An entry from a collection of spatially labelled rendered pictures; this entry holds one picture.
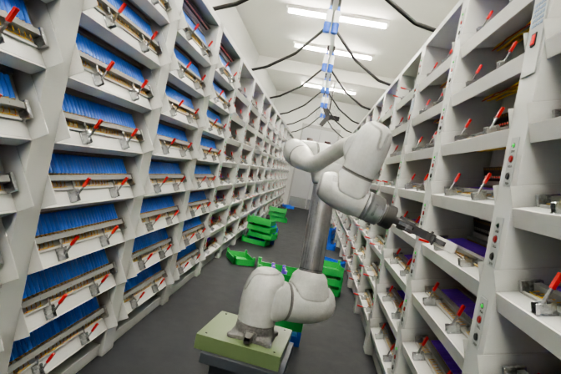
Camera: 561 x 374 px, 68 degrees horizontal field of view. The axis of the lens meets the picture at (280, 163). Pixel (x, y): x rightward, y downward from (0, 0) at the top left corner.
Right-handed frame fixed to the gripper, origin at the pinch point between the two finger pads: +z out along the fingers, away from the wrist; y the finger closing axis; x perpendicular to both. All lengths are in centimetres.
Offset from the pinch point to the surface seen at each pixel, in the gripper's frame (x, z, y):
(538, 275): 3.4, 13.0, 27.7
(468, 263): -1.9, 8.6, 1.0
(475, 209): 12.9, 2.4, 4.1
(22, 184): -34, -110, 28
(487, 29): 71, -13, -16
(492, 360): -18.8, 12.5, 27.7
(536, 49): 52, -9, 25
